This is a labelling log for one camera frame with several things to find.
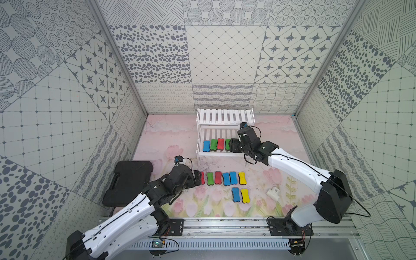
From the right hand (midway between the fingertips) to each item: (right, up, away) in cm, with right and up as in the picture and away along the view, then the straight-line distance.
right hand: (234, 144), depth 84 cm
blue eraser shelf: (-15, -1, +2) cm, 15 cm away
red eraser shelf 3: (-9, -18, +7) cm, 21 cm away
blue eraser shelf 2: (-4, -20, +6) cm, 21 cm away
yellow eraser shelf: (+5, -19, +6) cm, 20 cm away
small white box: (+20, -25, -3) cm, 32 cm away
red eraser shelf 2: (-17, -20, +6) cm, 27 cm away
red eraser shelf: (-7, 0, +4) cm, 8 cm away
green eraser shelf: (-11, 0, +4) cm, 12 cm away
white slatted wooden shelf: (-10, +9, +12) cm, 18 cm away
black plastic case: (-56, -20, -1) cm, 60 cm away
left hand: (-20, -13, -8) cm, 25 cm away
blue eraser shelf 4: (+1, -26, 0) cm, 26 cm away
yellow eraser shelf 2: (+6, -27, -1) cm, 28 cm away
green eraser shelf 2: (-13, -19, +4) cm, 24 cm away
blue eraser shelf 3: (0, -19, +7) cm, 20 cm away
